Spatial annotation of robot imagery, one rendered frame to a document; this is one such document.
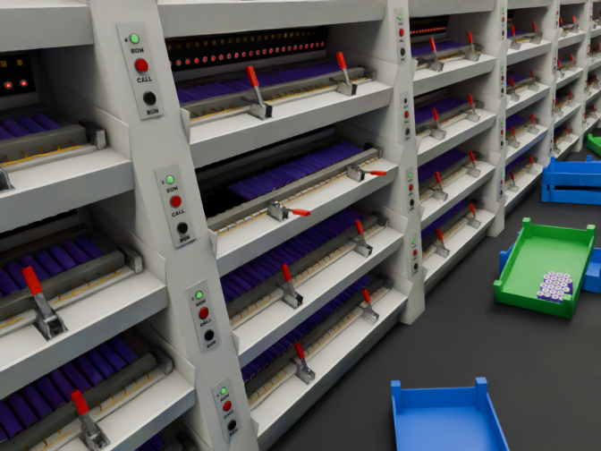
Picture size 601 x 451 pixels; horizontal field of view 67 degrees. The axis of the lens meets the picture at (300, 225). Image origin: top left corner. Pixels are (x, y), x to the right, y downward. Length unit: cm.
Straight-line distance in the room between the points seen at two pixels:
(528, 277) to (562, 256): 13
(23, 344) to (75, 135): 28
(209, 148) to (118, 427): 45
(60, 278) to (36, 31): 32
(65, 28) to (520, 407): 108
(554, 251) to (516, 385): 57
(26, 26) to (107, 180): 20
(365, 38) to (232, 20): 47
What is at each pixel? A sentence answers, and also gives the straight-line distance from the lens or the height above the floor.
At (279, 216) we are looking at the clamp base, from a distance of 87.
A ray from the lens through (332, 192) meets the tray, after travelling 99.
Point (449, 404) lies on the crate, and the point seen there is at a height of 1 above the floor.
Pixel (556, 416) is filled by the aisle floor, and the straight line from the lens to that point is 116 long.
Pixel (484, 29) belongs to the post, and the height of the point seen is 77.
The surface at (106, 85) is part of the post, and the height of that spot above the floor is 78.
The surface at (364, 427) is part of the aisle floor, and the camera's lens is 110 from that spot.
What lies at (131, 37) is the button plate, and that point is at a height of 83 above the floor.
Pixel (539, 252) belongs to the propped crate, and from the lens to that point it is 163.
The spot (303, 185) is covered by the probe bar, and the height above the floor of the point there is 52.
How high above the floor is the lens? 77
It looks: 20 degrees down
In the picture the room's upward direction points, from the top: 9 degrees counter-clockwise
